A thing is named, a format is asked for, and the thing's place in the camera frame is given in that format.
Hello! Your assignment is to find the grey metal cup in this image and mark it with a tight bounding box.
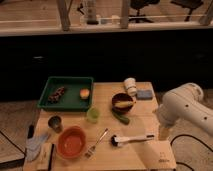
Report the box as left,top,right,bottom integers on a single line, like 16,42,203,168
48,116,62,133

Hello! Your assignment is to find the green cucumber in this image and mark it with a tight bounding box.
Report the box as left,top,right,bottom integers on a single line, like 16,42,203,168
112,110,130,125

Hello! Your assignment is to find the orange plastic bowl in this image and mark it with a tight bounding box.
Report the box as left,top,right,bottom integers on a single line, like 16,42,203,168
56,126,86,159

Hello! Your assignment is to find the green plastic tray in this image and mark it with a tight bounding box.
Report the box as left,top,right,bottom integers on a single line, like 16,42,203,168
38,76,93,112

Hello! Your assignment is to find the grey blue cloth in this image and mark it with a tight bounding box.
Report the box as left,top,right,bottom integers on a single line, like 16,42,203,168
26,133,49,162

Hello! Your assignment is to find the orange peach fruit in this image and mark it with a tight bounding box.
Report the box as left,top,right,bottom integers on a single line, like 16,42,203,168
79,88,90,100

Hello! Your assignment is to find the black cable on floor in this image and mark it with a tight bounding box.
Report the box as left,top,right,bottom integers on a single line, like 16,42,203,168
170,133,213,171

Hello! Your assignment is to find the blue sponge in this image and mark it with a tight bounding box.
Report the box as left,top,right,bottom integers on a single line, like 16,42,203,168
137,90,153,100

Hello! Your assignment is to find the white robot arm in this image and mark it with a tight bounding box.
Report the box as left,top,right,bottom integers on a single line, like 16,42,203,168
154,83,213,140

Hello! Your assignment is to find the green plastic cup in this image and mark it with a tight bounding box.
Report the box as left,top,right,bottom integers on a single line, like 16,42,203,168
86,107,100,123

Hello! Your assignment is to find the yellow corn cob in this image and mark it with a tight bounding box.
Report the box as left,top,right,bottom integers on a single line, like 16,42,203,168
114,101,135,108

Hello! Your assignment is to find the dark brown bowl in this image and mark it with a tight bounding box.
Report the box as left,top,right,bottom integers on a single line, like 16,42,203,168
112,93,135,114

